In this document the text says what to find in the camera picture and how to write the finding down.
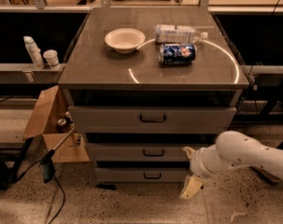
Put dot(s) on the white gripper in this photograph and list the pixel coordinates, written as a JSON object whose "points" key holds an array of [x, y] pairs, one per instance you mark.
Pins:
{"points": [[196, 163]]}

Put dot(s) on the grey drawer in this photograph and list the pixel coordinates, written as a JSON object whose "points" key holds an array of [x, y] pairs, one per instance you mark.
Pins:
{"points": [[139, 152], [143, 119], [143, 175]]}

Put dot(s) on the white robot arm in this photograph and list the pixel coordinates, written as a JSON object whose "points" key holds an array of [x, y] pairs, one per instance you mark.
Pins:
{"points": [[232, 150]]}

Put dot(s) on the grey bottom drawer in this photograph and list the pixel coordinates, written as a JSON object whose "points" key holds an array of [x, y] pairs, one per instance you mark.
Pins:
{"points": [[143, 175]]}

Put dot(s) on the grey drawer cabinet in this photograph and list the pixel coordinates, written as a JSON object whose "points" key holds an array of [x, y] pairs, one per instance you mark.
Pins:
{"points": [[97, 75]]}

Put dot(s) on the grey top drawer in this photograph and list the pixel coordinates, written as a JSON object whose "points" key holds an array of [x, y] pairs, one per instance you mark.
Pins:
{"points": [[143, 119]]}

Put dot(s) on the open cardboard box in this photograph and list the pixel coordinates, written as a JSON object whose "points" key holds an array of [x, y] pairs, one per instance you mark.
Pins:
{"points": [[50, 106]]}

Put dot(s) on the brown leather shoe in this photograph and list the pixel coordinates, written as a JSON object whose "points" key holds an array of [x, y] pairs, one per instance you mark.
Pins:
{"points": [[268, 178]]}

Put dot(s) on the blue soda can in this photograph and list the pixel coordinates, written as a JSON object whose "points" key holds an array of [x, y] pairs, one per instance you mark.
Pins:
{"points": [[176, 54]]}

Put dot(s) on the metal can in box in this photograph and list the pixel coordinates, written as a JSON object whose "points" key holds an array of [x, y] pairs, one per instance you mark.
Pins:
{"points": [[62, 123]]}

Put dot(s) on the clear plastic water bottle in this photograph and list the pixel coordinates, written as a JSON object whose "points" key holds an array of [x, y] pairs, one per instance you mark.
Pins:
{"points": [[165, 33]]}

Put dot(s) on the white paper bowl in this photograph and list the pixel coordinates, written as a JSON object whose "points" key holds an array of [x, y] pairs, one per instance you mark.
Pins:
{"points": [[125, 40]]}

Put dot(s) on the white spray bottle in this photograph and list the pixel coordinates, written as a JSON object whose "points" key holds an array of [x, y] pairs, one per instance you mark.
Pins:
{"points": [[34, 52]]}

